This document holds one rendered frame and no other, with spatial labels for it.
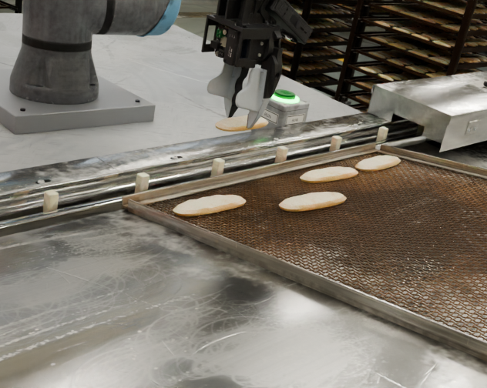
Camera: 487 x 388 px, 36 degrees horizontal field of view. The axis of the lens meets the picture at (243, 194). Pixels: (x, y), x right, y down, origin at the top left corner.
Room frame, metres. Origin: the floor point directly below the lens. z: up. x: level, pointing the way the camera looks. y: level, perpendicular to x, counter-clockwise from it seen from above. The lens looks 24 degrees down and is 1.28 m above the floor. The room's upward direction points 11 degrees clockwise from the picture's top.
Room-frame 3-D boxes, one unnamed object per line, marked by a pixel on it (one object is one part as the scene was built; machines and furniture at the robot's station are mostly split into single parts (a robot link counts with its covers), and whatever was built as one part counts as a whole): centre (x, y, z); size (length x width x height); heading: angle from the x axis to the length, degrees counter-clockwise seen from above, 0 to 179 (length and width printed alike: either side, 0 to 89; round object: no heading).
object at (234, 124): (1.06, 0.02, 0.92); 0.10 x 0.04 x 0.01; 139
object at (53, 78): (1.26, 0.36, 0.90); 0.15 x 0.15 x 0.10
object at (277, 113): (1.33, -0.04, 0.84); 0.08 x 0.08 x 0.11; 49
